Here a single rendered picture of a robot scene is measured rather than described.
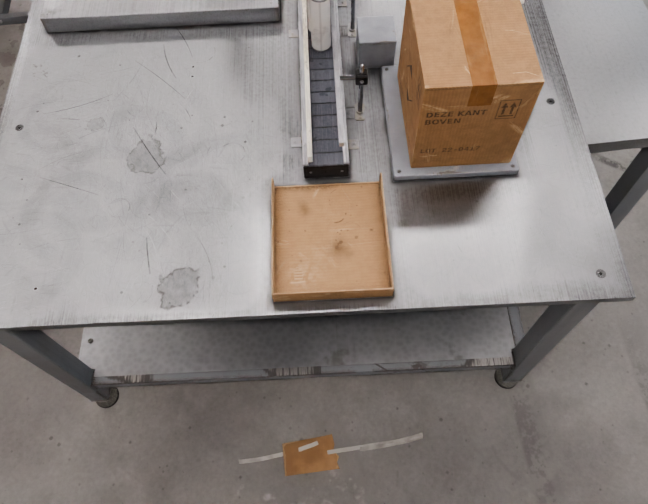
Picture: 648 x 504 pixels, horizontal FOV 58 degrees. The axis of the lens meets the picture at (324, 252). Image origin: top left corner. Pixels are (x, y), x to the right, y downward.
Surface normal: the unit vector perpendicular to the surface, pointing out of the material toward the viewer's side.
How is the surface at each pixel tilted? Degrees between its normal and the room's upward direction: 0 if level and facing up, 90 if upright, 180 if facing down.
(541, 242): 0
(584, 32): 0
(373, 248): 0
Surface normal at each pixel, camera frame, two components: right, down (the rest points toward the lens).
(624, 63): -0.03, -0.47
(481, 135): 0.05, 0.88
